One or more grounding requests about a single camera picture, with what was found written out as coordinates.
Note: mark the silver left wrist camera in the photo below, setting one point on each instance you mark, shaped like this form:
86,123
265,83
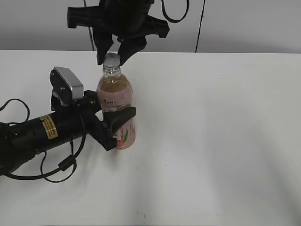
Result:
66,86

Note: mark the pink oolong tea bottle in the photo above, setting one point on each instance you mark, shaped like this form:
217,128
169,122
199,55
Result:
114,92

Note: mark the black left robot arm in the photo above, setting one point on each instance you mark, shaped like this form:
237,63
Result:
20,142

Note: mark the white bottle cap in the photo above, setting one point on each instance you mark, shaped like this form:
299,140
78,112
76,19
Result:
111,60

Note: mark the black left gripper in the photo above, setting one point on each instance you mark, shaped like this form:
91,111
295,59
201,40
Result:
79,119

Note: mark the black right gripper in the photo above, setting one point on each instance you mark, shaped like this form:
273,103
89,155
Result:
127,19

